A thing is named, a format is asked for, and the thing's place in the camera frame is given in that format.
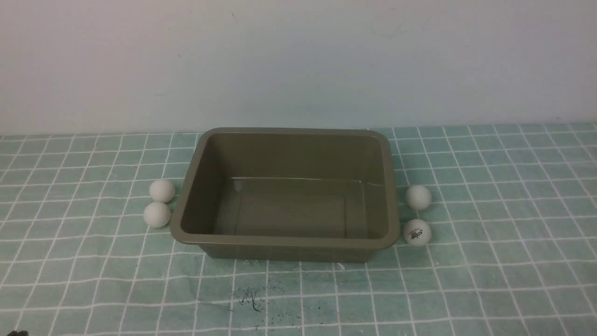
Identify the white printed ping-pong ball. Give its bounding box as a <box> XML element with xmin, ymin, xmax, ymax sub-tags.
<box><xmin>403</xmin><ymin>219</ymin><xmax>432</xmax><ymax>246</ymax></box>

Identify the black robot arm left side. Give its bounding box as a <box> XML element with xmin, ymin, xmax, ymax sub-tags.
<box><xmin>7</xmin><ymin>330</ymin><xmax>28</xmax><ymax>336</ymax></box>

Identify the green checkered tablecloth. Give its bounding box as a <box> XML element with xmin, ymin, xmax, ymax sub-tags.
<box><xmin>0</xmin><ymin>123</ymin><xmax>597</xmax><ymax>336</ymax></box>

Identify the olive green plastic bin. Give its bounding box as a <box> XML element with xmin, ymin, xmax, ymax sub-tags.
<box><xmin>170</xmin><ymin>127</ymin><xmax>401</xmax><ymax>262</ymax></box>

